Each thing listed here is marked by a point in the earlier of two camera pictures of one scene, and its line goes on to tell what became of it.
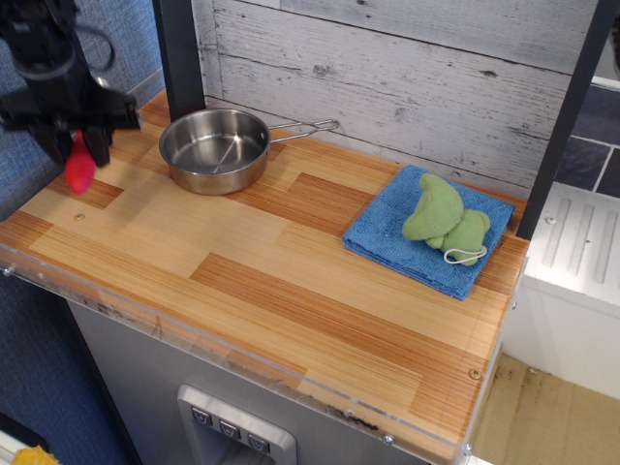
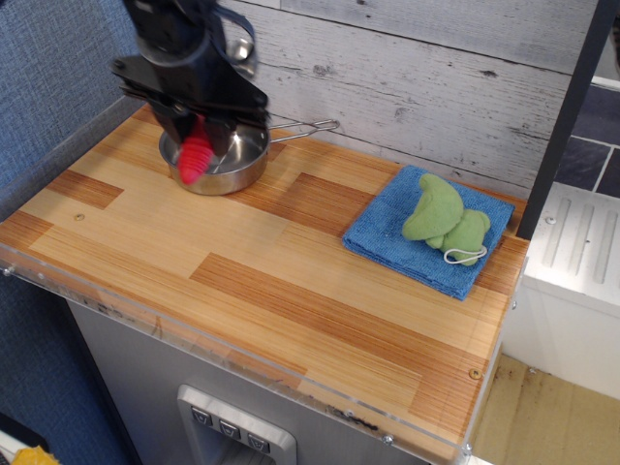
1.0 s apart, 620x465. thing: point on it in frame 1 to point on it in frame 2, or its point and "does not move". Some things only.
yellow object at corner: [34, 455] does not move
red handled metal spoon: [80, 172] to [196, 154]
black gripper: [78, 106] to [209, 86]
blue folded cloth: [377, 230] does not move
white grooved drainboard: [574, 249] does not move
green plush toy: [442, 221] does not move
